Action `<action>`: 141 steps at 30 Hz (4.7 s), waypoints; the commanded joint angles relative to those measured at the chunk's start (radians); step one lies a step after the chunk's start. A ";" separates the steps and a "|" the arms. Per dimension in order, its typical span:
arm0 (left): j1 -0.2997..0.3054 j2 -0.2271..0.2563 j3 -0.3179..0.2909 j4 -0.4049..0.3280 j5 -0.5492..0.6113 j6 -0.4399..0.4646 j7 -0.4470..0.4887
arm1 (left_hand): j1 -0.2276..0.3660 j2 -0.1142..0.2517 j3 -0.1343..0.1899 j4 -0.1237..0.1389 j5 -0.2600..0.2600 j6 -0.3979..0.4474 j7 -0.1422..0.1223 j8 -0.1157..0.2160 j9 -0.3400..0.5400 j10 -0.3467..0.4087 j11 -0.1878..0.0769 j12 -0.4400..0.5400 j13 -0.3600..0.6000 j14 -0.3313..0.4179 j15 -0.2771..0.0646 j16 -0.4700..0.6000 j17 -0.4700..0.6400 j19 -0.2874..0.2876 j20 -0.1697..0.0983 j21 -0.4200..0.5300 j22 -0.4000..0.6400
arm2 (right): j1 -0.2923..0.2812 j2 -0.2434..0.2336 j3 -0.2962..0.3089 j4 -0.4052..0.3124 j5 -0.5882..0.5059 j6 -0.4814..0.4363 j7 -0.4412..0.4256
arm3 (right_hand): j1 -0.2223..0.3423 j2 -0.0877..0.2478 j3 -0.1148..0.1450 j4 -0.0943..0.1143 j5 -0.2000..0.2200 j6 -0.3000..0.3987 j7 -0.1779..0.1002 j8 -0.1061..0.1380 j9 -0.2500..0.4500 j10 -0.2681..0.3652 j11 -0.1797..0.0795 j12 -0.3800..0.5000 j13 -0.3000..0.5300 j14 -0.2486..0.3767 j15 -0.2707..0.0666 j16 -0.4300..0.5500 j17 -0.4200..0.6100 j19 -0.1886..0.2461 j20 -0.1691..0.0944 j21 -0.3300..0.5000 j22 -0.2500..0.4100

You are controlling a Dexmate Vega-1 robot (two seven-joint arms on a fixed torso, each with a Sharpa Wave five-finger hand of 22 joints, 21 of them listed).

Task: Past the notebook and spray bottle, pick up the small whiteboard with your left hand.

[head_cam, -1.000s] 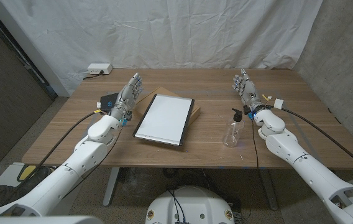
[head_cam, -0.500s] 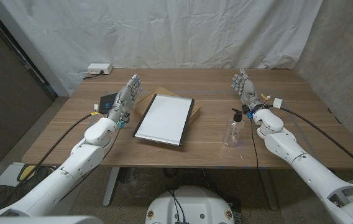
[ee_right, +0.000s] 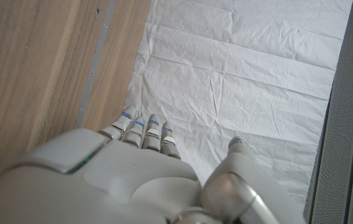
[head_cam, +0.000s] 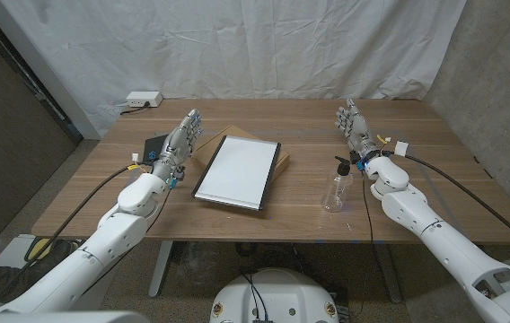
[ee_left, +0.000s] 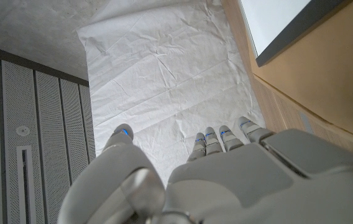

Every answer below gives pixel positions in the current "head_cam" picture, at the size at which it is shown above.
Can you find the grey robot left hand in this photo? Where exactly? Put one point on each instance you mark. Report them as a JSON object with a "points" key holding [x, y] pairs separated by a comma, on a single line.
{"points": [[176, 143]]}

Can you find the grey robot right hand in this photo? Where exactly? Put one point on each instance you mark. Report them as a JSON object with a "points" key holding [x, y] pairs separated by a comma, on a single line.
{"points": [[357, 130]]}

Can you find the small black-framed whiteboard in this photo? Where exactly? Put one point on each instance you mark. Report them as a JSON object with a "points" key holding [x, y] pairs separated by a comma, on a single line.
{"points": [[239, 172]]}

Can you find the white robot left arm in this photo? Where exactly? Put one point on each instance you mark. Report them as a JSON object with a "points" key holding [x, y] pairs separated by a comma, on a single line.
{"points": [[102, 247]]}

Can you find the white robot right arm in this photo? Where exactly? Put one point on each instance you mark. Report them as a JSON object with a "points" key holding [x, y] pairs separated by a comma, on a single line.
{"points": [[443, 249]]}

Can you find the clear spray bottle black pump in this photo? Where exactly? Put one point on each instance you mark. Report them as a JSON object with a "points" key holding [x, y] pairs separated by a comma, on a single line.
{"points": [[336, 188]]}

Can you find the black flat box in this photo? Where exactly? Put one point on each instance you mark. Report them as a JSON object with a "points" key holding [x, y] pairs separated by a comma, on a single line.
{"points": [[154, 143]]}

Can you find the white power strip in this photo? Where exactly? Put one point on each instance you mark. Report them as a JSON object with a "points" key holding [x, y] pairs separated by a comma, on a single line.
{"points": [[143, 98]]}

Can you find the flat brown cardboard box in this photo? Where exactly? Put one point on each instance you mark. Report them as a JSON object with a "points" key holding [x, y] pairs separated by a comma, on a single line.
{"points": [[237, 131]]}

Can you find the white backdrop cloth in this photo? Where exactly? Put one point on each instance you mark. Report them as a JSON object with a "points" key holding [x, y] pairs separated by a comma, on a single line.
{"points": [[237, 49]]}

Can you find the yellow and black foot pedal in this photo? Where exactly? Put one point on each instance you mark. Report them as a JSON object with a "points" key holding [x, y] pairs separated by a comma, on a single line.
{"points": [[39, 247]]}

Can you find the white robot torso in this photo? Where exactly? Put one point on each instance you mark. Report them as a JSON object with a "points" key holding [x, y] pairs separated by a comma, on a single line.
{"points": [[277, 296]]}

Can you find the white floor platform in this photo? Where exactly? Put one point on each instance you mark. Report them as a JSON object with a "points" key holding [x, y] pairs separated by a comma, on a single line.
{"points": [[10, 255]]}

